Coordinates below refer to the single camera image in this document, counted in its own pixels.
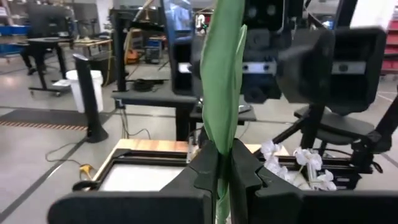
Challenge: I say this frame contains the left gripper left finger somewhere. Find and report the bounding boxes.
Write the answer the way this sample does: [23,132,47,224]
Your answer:
[47,139,219,224]

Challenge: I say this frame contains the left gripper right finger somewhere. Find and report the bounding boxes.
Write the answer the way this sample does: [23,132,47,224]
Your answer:
[229,138,398,224]

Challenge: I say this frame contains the white artificial flower bunch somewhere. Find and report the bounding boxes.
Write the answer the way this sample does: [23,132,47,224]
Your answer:
[259,139,338,191]

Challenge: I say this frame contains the pink artificial tulip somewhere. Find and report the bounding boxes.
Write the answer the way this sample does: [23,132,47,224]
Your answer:
[200,0,249,224]

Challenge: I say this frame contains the black office chair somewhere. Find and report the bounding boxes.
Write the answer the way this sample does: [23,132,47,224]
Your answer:
[270,104,377,156]

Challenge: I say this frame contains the red storage shelving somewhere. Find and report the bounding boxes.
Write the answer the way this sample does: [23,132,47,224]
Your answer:
[381,18,398,75]

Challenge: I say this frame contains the dark gray desk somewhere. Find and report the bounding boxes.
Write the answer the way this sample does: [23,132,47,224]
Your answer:
[111,88,258,142]

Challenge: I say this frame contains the yellow power plug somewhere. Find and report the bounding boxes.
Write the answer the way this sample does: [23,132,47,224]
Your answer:
[78,164,95,175]

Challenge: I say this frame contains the white bucket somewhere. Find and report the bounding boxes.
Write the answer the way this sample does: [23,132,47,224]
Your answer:
[65,69,104,113]

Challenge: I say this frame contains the blue crate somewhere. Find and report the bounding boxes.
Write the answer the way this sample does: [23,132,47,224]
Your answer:
[145,37,163,65]

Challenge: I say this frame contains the orange machine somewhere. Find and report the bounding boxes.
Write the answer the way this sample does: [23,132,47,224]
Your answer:
[124,46,141,65]

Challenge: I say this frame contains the dark floor mat striped edge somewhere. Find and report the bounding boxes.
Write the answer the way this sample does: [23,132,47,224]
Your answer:
[0,107,114,132]

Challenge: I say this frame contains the wooden work table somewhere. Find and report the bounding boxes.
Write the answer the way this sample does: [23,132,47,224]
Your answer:
[72,37,113,88]

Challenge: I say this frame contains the person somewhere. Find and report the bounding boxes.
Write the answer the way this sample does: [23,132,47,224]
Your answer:
[19,2,75,77]

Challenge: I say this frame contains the blue storage bins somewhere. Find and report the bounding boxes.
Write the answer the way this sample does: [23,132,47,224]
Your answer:
[0,24,30,58]

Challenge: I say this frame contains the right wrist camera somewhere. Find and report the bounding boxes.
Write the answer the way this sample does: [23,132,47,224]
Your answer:
[244,0,307,32]

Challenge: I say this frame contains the coiled black cable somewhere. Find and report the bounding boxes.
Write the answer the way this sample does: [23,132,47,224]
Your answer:
[132,78,157,93]

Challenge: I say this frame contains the tall black post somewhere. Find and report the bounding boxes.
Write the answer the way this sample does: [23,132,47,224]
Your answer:
[72,53,109,144]

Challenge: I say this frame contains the black floor cable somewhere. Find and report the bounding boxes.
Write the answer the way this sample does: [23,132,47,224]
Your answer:
[44,141,85,166]

